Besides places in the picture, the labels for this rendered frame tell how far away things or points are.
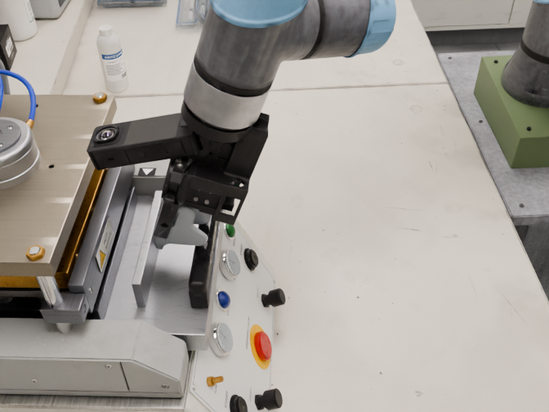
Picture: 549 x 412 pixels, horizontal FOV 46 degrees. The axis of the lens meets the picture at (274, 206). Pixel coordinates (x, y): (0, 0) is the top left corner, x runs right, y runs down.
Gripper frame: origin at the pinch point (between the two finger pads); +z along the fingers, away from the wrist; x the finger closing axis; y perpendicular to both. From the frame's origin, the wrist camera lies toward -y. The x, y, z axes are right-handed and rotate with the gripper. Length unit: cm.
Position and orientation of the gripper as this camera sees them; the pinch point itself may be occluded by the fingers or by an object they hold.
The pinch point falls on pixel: (155, 237)
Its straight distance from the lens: 75.7
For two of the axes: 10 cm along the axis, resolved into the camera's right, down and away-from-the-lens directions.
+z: -3.3, 6.8, 6.6
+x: 0.4, -6.8, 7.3
